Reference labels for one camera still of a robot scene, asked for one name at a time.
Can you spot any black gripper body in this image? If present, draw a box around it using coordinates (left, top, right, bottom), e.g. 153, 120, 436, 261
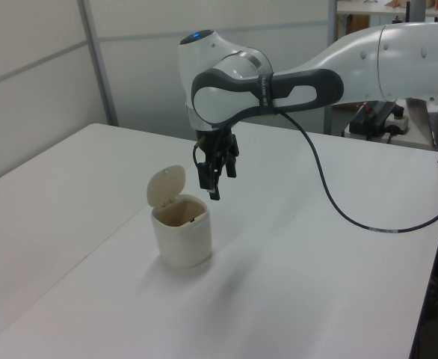
196, 126, 241, 162

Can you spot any small white trash can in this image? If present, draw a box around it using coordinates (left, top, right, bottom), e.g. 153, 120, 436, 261
146, 164, 213, 269

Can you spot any white power strip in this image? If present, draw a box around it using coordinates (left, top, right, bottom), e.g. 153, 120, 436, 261
348, 101, 409, 142

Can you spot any brown cardboard panel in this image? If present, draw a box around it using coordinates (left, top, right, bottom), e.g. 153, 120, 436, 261
346, 14, 370, 35

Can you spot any pale background desk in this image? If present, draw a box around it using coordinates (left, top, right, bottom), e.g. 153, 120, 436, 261
336, 0, 438, 18

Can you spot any grey partition post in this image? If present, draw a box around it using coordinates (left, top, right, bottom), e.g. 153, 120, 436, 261
78, 0, 120, 126

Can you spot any long black arm cable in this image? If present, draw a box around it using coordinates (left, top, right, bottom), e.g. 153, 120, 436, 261
277, 110, 438, 235

